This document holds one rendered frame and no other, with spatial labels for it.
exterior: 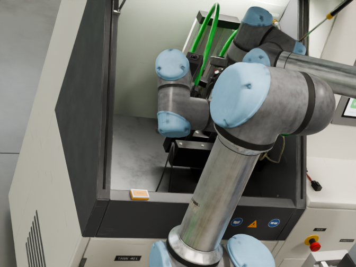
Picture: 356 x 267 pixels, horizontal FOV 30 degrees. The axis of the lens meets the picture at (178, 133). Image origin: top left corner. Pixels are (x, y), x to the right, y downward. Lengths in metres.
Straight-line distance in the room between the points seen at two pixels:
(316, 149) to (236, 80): 1.23
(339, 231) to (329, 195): 0.17
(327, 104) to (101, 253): 1.04
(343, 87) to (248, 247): 0.45
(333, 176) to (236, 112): 1.23
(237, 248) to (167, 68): 0.43
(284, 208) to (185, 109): 0.72
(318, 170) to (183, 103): 0.89
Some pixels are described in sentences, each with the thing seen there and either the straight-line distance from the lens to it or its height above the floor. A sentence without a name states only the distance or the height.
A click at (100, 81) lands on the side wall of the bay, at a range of 1.89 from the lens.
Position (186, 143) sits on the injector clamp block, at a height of 0.98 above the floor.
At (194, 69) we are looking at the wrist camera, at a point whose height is 1.36.
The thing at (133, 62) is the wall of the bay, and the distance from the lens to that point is 2.24.
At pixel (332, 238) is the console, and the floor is 0.81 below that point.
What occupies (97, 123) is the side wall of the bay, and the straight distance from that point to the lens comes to 1.88.
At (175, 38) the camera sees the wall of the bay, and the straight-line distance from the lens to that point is 2.23.
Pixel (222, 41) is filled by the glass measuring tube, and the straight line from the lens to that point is 2.26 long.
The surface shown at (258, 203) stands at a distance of 2.07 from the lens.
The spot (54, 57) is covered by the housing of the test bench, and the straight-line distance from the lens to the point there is 2.42.
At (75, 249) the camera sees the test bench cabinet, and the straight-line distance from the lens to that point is 2.01.
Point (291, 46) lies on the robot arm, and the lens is 1.79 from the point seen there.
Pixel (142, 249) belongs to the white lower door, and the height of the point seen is 0.74.
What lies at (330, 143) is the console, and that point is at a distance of 2.36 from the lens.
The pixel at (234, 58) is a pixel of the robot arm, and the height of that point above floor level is 1.35.
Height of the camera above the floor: 2.20
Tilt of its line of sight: 35 degrees down
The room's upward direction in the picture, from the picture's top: 24 degrees clockwise
